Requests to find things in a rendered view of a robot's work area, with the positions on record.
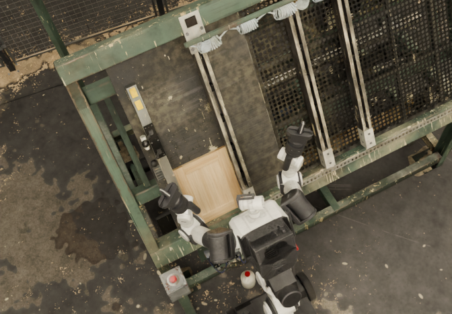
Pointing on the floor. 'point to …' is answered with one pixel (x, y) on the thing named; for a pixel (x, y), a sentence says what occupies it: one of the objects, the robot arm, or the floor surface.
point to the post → (187, 305)
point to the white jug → (247, 279)
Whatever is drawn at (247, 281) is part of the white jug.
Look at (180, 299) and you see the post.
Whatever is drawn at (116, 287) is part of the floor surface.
